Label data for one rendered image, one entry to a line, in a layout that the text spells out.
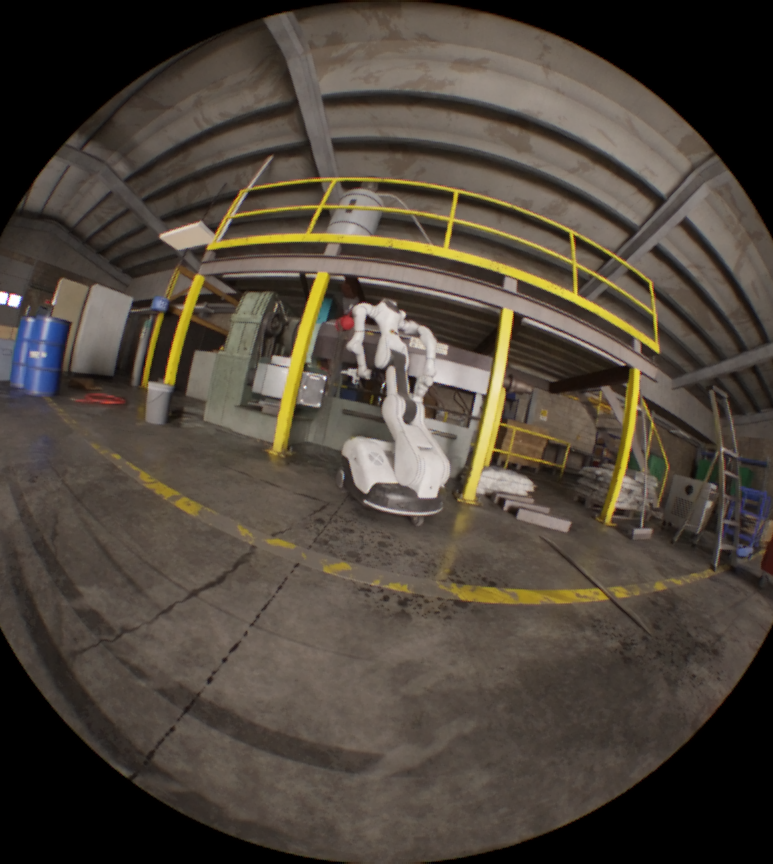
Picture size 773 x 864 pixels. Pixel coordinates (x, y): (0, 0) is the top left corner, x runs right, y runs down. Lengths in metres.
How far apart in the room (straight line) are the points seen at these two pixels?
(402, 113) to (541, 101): 2.23
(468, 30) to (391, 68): 1.36
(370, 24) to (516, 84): 2.20
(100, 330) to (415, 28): 7.88
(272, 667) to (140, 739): 0.34
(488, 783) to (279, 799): 0.34
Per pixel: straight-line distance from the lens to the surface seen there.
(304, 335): 2.36
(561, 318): 2.78
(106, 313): 7.44
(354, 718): 0.60
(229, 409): 3.17
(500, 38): 5.13
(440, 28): 5.15
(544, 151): 5.59
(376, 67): 5.41
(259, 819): 0.55
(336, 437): 3.09
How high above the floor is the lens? 0.55
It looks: 4 degrees down
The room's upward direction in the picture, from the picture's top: 13 degrees clockwise
